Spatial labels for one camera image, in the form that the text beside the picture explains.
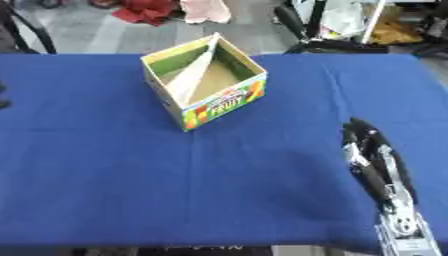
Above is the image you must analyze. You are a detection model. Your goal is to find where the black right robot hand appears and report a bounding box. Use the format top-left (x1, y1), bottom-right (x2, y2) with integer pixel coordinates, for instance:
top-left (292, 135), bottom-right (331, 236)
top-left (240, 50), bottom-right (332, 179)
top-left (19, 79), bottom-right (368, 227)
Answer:
top-left (339, 116), bottom-right (420, 214)

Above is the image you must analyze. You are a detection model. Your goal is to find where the cardboard box with green inside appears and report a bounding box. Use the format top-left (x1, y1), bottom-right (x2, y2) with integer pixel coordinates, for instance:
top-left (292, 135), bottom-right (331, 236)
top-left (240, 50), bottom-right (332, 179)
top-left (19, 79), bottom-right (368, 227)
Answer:
top-left (140, 32), bottom-right (270, 132)

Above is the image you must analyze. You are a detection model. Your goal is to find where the yellow bag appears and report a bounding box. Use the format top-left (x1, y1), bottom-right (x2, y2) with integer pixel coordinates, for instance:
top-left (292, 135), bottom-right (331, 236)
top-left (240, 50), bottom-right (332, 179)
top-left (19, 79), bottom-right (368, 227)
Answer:
top-left (369, 19), bottom-right (424, 46)

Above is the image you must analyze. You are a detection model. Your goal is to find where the white pole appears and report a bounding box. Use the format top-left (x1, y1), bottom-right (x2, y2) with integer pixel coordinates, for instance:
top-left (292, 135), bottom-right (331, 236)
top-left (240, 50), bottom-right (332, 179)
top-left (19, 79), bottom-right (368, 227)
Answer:
top-left (358, 0), bottom-right (389, 45)

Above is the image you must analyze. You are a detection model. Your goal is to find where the black office chair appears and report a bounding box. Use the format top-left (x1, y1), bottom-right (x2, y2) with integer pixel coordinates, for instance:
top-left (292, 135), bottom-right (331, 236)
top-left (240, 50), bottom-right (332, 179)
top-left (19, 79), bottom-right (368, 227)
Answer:
top-left (271, 0), bottom-right (392, 55)

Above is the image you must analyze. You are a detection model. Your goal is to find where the pink cloth bundle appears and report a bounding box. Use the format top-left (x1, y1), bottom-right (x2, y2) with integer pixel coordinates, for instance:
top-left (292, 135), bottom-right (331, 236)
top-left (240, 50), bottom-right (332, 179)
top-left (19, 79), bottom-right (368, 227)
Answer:
top-left (178, 0), bottom-right (233, 25)

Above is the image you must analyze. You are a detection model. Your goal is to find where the red cloth bundle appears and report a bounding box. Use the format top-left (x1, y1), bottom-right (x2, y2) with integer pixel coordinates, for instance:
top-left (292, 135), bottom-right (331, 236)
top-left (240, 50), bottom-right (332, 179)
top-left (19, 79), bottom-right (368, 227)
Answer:
top-left (110, 0), bottom-right (181, 27)

